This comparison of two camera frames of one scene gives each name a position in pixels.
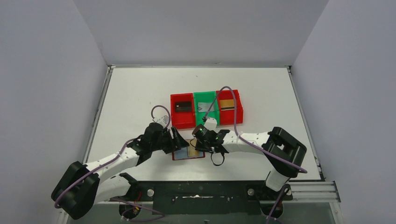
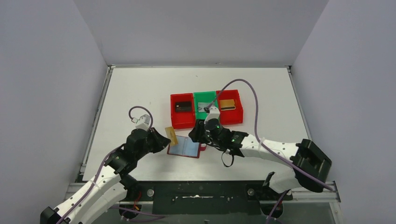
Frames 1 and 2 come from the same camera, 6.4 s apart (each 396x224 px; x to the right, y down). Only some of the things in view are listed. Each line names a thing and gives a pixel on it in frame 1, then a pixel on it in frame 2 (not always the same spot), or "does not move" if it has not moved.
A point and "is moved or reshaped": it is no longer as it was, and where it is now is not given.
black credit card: x=183 y=107 does not move
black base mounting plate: x=204 y=198 does not move
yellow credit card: x=227 y=104 does not move
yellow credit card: x=192 y=151 is moved or reshaped
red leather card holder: x=182 y=154 is moved or reshaped
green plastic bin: x=206 y=97 does not move
